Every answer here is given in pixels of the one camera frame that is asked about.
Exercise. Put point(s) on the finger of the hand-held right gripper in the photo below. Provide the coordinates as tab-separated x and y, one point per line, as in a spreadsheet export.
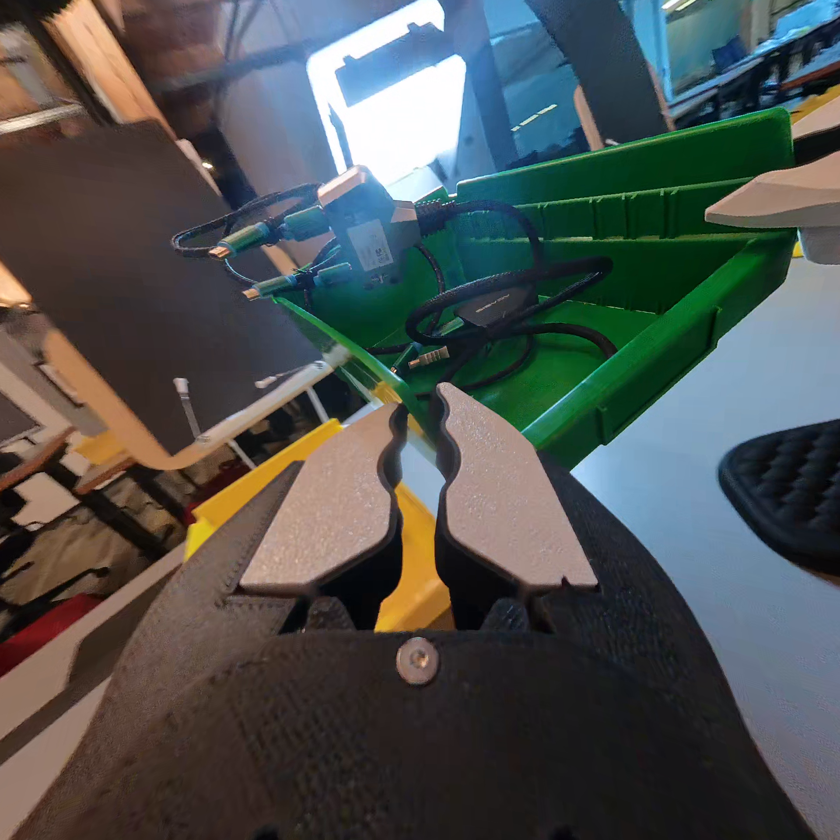
820	124
787	203

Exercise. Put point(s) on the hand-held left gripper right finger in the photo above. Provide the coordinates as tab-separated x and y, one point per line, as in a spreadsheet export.
505	505

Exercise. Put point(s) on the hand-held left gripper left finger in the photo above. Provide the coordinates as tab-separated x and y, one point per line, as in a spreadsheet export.
328	512

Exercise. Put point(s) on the yellow plastic bin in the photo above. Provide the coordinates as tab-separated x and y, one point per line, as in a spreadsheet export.
413	590

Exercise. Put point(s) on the green plastic bin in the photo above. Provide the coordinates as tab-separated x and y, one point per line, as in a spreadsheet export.
623	170

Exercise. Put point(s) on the background desk with black legs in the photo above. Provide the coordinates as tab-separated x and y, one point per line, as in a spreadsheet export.
754	65

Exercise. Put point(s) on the white desk stand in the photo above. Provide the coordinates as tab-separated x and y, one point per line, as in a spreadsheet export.
275	397

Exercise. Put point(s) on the black textured wrist rest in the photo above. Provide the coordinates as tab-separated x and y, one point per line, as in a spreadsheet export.
787	492

